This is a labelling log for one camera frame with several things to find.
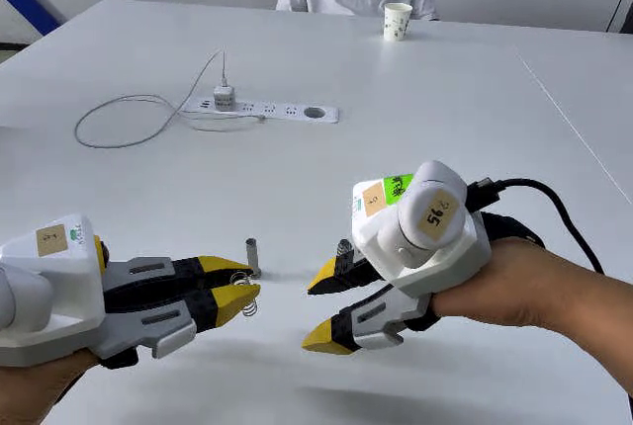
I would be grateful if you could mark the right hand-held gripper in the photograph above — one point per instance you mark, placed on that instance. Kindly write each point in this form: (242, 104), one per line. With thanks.
(425, 237)

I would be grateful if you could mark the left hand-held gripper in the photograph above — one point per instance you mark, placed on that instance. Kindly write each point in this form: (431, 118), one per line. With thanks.
(54, 296)

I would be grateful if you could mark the small metal coil spring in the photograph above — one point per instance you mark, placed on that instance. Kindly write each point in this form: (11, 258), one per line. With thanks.
(251, 309)

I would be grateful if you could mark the person's right forearm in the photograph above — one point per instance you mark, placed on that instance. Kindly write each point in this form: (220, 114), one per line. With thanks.
(603, 316)

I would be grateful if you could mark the person's right hand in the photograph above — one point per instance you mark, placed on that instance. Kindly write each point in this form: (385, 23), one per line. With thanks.
(504, 281)

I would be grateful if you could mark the person's left hand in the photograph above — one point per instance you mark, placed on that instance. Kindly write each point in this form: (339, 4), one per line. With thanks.
(34, 390)

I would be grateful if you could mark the white power strip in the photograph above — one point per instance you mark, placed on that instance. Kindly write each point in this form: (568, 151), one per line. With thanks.
(282, 111)

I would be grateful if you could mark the white plug-in charger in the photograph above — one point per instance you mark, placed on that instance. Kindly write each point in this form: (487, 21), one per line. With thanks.
(224, 96)

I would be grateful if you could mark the printed paper cup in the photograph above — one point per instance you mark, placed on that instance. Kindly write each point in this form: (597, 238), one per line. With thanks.
(397, 22)

